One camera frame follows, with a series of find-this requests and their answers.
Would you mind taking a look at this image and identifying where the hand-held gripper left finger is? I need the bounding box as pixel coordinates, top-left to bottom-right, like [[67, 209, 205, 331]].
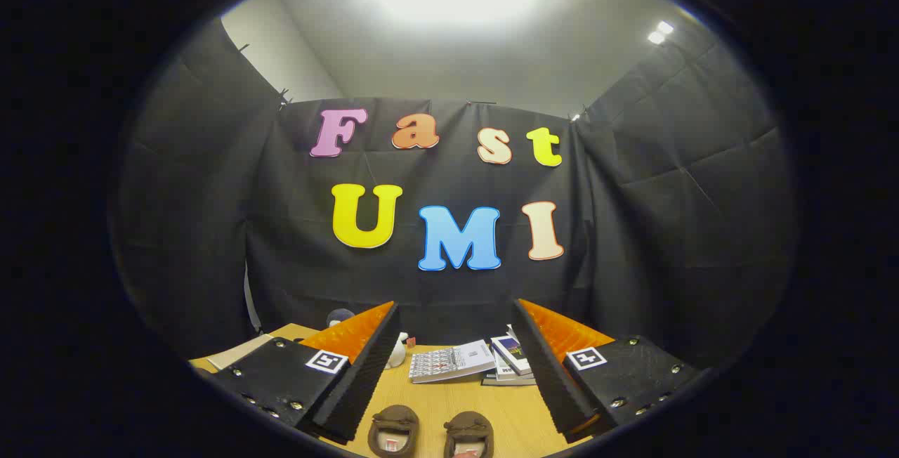
[[207, 301, 402, 445]]

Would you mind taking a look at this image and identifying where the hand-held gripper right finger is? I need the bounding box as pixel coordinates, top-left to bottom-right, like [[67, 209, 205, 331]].
[[511, 297, 704, 445]]

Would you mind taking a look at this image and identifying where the brown fuzzy shoe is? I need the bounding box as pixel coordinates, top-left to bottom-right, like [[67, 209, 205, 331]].
[[367, 405, 421, 458], [443, 411, 495, 458]]

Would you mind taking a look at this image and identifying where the beige fabric storage box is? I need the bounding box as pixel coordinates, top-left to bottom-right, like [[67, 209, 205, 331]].
[[207, 334, 276, 372]]

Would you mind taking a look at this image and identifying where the white duck plush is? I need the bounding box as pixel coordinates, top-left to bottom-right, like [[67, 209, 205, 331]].
[[384, 332, 409, 370]]

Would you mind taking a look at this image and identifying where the white book with blue cover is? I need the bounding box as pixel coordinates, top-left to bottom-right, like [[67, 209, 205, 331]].
[[490, 335, 533, 377]]

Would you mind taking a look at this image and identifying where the grey patterned cover book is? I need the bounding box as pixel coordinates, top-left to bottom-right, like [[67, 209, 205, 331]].
[[408, 339, 497, 384]]

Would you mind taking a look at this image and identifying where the black backdrop cloth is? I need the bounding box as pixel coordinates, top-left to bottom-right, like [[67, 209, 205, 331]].
[[112, 17, 798, 367]]

